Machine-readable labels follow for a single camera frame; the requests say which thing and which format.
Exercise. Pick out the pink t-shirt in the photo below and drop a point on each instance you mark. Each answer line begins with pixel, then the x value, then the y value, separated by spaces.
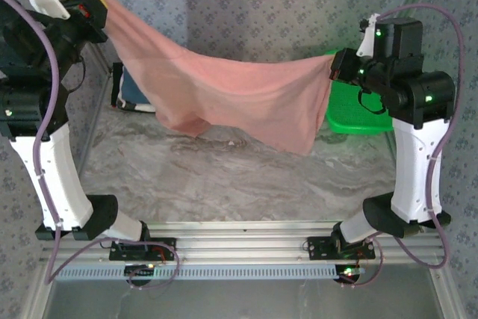
pixel 224 91

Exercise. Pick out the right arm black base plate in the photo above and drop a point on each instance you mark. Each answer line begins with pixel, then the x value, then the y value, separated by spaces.
pixel 317 248

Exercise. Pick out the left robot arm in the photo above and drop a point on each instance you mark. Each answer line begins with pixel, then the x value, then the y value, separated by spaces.
pixel 63 184

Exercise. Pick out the blue folded t-shirt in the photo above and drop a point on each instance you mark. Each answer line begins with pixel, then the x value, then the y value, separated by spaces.
pixel 132 89

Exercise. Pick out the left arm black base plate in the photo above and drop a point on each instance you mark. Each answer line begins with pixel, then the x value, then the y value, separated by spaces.
pixel 119 255

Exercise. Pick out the green plastic basket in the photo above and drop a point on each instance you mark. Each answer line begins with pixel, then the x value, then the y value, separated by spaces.
pixel 347 110

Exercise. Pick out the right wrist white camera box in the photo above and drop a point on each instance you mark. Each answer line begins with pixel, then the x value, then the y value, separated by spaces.
pixel 367 40

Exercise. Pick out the aluminium side rail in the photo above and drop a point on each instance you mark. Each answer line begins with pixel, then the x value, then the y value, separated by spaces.
pixel 95 121

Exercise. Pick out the small black circuit board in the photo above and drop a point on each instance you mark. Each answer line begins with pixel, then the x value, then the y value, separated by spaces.
pixel 349 273
pixel 140 270

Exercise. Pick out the aluminium front rail frame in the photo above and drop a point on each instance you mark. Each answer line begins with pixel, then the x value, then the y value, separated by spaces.
pixel 242 240

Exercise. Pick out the stack of folded clothes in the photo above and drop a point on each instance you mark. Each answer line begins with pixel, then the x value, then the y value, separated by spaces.
pixel 115 83

